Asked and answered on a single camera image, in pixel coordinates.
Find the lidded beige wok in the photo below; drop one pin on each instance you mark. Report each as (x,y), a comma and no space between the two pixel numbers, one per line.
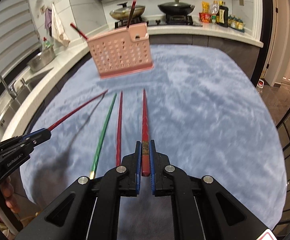
(123,12)

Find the pink perforated utensil holder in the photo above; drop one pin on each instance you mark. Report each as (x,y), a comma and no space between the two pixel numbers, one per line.
(121,51)

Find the dark brown-red chopstick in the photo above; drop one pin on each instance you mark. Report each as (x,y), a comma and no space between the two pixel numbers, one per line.
(131,13)

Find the steel kitchen sink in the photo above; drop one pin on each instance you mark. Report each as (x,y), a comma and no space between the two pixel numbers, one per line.
(23,84)

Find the yellow snack packet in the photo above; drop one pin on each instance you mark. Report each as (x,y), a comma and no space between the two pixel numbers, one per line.
(205,7)

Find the bright red chopstick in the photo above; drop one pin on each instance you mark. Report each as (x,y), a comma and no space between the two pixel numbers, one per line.
(58,122)

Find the cooking oil jug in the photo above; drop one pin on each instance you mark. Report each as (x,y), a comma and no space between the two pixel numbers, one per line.
(260,84)

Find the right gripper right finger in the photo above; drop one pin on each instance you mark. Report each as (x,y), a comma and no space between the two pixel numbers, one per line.
(152,166)

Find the stainless steel pot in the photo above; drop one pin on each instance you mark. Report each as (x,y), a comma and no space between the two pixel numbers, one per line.
(42,59)

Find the black gas stove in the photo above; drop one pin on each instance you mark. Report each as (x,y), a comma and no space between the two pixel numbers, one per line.
(161,20)

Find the dark red chopstick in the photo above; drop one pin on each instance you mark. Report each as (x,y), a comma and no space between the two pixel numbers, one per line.
(119,130)

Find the green chopstick gold band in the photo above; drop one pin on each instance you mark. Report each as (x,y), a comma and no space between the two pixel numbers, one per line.
(101,139)

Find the red instant noodle cup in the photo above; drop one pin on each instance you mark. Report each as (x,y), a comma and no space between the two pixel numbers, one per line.
(205,17)

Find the black wok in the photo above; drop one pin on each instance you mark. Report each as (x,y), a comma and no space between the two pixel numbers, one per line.
(176,8)

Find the chrome faucet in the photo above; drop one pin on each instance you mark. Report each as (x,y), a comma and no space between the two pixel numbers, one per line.
(10,89)

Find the purple hanging cloth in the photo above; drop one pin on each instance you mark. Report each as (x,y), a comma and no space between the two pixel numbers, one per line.
(48,21)

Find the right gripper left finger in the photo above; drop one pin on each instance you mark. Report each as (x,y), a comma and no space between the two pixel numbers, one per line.
(138,167)

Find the maroon chopstick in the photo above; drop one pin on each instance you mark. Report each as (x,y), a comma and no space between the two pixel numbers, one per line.
(145,139)

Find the white hanging towel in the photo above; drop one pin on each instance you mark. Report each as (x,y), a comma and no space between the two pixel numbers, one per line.
(58,31)

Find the small green cap bottle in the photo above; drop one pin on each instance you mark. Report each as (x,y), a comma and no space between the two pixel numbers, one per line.
(214,19)

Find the dark soy sauce bottle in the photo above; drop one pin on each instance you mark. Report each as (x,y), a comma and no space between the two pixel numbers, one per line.
(223,14)

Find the green dish soap bottle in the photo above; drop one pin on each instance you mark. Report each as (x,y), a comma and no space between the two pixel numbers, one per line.
(46,43)

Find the clear plastic bottle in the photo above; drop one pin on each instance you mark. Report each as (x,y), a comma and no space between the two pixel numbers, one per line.
(214,9)

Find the grey-blue fleece mat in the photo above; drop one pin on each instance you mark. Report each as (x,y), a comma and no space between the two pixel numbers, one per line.
(204,114)

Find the spice jar rack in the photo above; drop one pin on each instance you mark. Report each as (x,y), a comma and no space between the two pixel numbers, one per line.
(236,23)

